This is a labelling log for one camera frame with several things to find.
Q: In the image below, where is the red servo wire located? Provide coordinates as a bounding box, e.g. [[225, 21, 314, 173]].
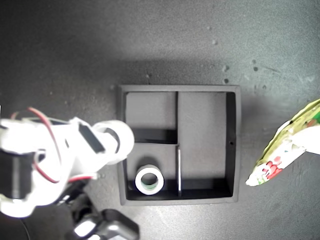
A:
[[27, 107, 97, 185]]

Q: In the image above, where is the white tape roll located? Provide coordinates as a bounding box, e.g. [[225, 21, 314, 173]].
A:
[[96, 119, 136, 166], [134, 165, 165, 196]]

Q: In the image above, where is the black tray with wells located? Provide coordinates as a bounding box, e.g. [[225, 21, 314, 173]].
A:
[[116, 84, 242, 206]]

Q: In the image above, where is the small black camera box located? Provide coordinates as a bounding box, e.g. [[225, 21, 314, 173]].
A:
[[98, 209, 140, 240]]

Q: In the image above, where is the snack bar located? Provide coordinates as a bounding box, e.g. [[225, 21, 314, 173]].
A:
[[245, 98, 320, 187]]

